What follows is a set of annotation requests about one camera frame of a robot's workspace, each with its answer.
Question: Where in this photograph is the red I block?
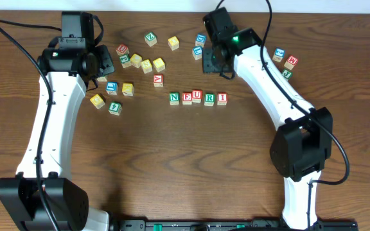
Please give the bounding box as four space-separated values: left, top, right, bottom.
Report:
217 92 228 106

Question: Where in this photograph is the green R block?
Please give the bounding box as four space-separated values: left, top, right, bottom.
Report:
204 93 215 107

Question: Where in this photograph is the red u block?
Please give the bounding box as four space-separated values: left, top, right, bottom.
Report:
192 90 202 103
116 44 129 56

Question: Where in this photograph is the red E block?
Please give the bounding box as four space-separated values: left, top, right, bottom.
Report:
182 92 192 105

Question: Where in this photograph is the green N block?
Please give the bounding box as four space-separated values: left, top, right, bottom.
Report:
169 92 180 105

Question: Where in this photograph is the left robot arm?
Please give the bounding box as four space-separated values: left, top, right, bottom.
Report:
0 45 118 230

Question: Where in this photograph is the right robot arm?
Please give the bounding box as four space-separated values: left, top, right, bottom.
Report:
202 8 333 230

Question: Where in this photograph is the green block under left gripper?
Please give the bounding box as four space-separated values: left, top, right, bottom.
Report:
97 76 107 82

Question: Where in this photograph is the blue L block right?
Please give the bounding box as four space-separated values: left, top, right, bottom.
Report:
192 46 203 60

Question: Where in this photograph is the green G block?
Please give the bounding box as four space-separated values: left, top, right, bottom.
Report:
119 54 132 68

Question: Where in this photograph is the blue D block upper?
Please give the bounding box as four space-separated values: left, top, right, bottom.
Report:
195 34 206 47

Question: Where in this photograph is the blue L block left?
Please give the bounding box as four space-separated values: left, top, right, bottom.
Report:
106 82 118 95

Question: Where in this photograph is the yellow block left of S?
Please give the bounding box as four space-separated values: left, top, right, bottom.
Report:
130 53 143 68

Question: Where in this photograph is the yellow block far left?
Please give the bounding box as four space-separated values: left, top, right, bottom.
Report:
90 94 105 109

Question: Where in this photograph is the yellow block beside blue L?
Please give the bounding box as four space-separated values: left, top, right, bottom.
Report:
122 83 134 96

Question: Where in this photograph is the green 4 block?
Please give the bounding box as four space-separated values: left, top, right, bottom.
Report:
109 102 122 116

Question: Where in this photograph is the yellow block top centre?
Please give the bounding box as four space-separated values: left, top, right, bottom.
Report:
168 36 180 51

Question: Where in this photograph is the green Z block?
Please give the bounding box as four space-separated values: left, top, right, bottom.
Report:
145 32 157 47

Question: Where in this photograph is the yellow block beside S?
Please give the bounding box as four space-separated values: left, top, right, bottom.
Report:
153 58 166 72

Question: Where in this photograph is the red A block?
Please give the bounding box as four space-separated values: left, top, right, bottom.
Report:
154 74 164 87

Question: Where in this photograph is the blue 2 block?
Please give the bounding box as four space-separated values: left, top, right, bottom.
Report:
272 47 285 62

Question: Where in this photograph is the green J block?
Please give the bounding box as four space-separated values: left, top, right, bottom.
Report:
281 69 292 80

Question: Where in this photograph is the red M block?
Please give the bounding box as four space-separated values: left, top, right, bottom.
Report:
284 55 299 70

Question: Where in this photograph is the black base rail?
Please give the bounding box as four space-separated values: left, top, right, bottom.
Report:
110 219 359 231

